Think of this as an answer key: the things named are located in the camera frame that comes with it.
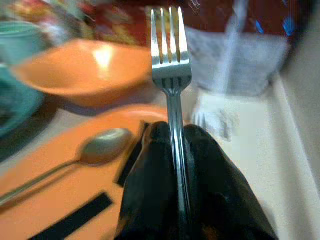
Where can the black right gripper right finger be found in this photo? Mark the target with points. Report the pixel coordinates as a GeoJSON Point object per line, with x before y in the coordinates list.
{"type": "Point", "coordinates": [220, 190]}

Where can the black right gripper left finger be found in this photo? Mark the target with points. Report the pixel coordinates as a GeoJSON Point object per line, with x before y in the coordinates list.
{"type": "Point", "coordinates": [150, 180]}

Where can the silver metal fork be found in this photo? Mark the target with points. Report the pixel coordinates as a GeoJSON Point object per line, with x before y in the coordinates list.
{"type": "Point", "coordinates": [175, 67]}

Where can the black tape strip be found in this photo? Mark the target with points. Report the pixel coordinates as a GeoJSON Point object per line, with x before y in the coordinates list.
{"type": "Point", "coordinates": [75, 220]}
{"type": "Point", "coordinates": [132, 155]}

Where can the silver metal spoon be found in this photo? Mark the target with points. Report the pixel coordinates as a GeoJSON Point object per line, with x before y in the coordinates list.
{"type": "Point", "coordinates": [105, 147]}

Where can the orange plate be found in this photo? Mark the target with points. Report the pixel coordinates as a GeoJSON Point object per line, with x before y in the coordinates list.
{"type": "Point", "coordinates": [75, 185]}

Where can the orange bowl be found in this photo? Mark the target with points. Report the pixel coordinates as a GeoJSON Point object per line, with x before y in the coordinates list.
{"type": "Point", "coordinates": [82, 72]}

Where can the teal plate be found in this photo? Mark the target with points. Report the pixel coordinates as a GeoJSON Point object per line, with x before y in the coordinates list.
{"type": "Point", "coordinates": [15, 100]}

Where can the red patterned cloth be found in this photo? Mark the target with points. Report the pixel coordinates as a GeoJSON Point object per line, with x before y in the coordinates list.
{"type": "Point", "coordinates": [120, 22]}

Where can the teal cup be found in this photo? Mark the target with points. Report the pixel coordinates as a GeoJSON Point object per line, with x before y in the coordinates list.
{"type": "Point", "coordinates": [17, 41]}

